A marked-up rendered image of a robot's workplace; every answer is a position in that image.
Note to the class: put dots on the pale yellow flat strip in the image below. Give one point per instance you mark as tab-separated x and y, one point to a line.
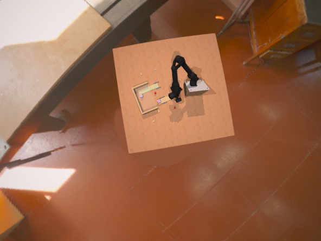
153	86

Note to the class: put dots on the tan speckled strip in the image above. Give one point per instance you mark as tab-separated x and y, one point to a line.
165	99

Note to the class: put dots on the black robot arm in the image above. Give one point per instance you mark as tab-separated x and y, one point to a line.
176	89

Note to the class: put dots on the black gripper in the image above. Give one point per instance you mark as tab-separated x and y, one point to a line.
178	99

